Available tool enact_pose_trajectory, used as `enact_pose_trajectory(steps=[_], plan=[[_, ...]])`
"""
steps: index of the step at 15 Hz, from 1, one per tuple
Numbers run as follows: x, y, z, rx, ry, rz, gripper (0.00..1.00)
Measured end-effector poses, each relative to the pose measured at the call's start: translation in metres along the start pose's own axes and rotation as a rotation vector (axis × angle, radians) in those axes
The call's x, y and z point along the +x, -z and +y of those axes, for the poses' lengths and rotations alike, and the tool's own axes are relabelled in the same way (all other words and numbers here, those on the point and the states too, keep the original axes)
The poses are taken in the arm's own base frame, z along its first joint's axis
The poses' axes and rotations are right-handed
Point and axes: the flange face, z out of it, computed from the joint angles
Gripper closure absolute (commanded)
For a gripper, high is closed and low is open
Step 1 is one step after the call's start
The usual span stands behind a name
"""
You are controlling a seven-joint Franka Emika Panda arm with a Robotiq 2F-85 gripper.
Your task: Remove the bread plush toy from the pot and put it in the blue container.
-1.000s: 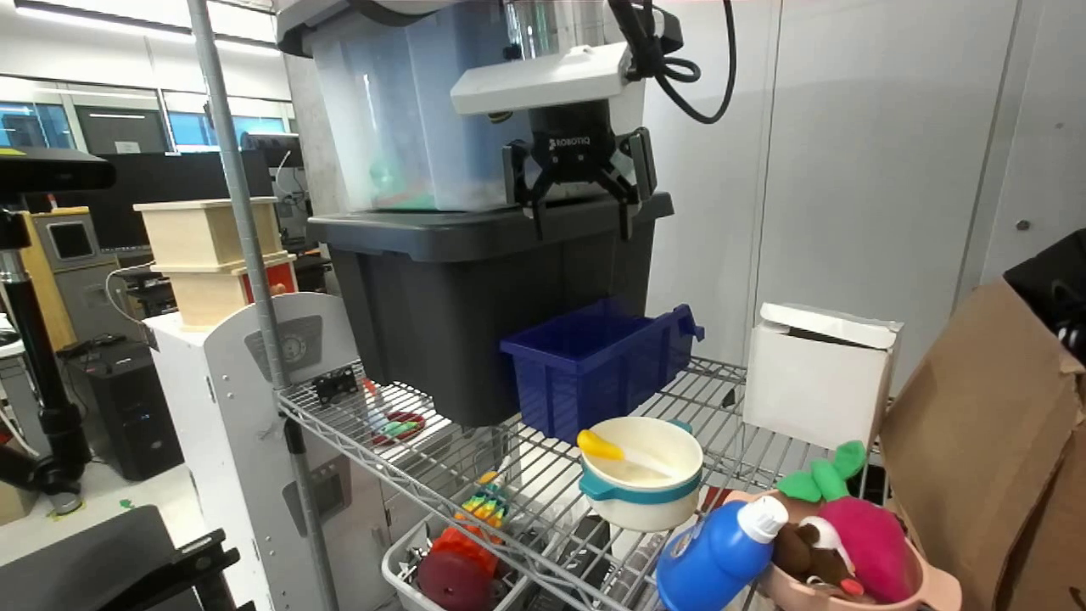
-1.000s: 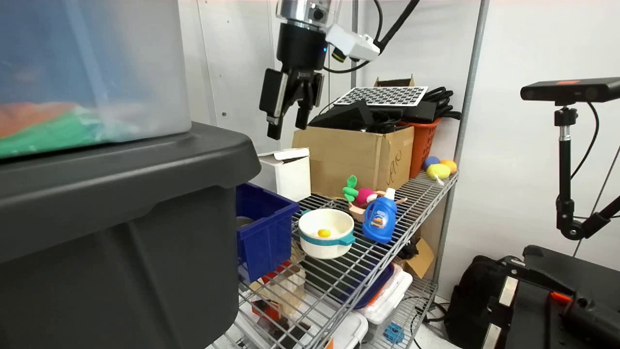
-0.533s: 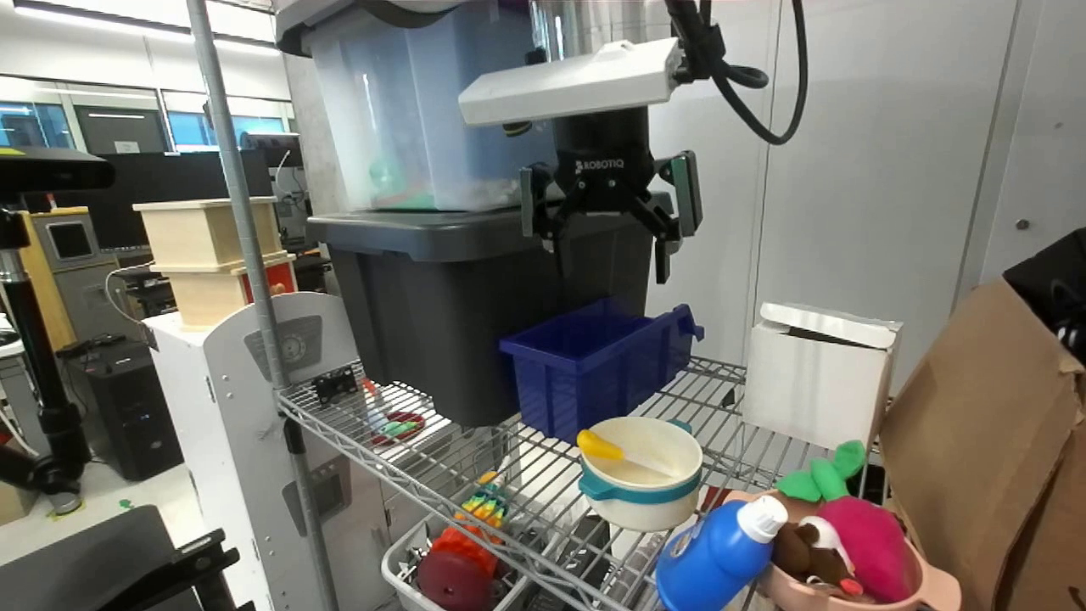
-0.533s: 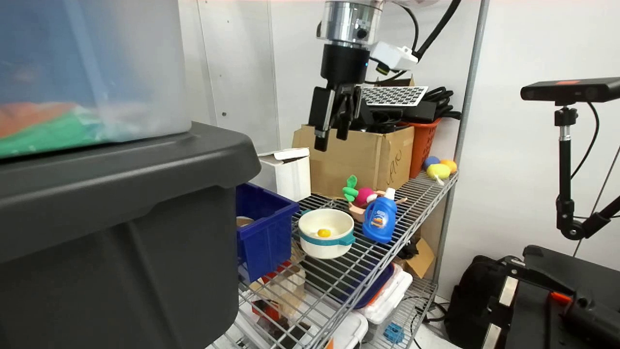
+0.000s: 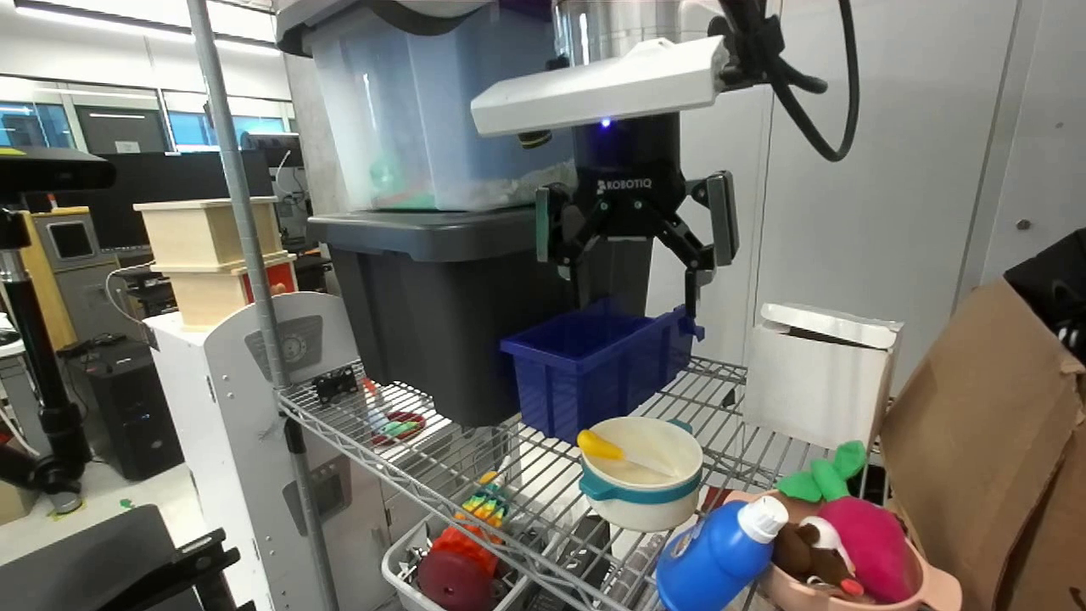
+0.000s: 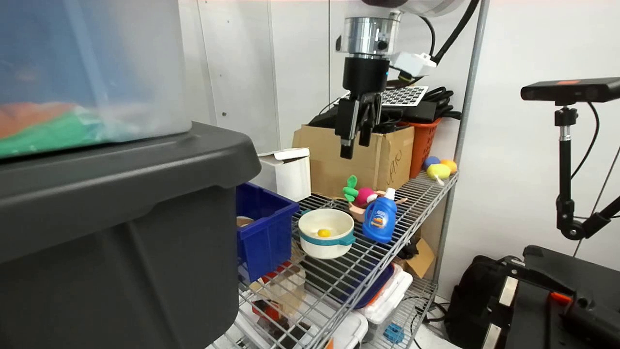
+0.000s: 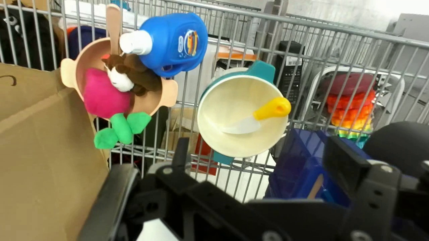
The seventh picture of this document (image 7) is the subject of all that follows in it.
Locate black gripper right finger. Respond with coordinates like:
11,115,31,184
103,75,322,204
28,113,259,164
321,135,400,241

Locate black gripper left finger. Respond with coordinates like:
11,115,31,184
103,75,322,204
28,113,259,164
149,135,284,241

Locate blue plastic bin container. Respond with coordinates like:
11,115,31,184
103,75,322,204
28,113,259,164
266,127,373,208

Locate red toy on lower shelf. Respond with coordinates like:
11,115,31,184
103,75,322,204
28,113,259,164
325,72,380,140

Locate cream pot with teal band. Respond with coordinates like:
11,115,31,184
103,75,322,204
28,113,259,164
196,60,292,166

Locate brown and white plush toy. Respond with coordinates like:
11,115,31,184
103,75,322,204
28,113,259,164
102,52,164,97

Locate pink radish plush green leaves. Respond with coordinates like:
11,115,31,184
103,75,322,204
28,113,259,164
82,65,154,151

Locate blue toy detergent bottle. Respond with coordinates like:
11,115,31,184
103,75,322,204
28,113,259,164
118,10,209,80

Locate black device with white label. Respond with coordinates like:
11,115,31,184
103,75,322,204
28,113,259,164
272,40,306,91

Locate brown cardboard box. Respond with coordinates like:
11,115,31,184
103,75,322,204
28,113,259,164
0,61,113,241

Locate light wooden stick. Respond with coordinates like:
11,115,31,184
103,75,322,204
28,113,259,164
105,2,125,56

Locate black bag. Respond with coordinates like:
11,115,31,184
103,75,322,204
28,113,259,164
0,6,67,71

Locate yellow handled toy spoon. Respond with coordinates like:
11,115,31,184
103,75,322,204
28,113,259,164
223,96,294,136

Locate metal wire shelf rack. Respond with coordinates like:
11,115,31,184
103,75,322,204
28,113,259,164
0,0,429,204

